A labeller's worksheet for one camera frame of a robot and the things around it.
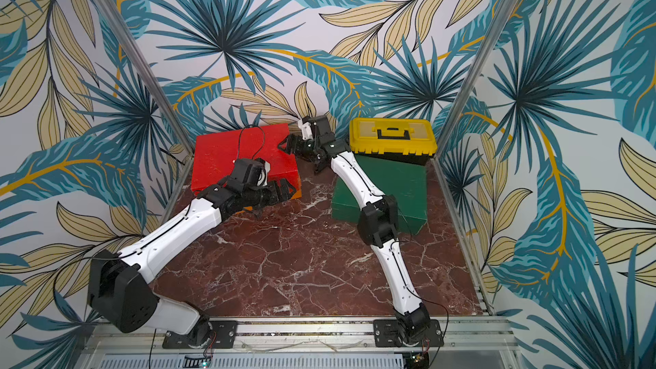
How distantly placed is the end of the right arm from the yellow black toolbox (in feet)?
0.93

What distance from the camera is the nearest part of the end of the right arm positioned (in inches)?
28.8

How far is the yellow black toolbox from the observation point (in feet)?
3.39
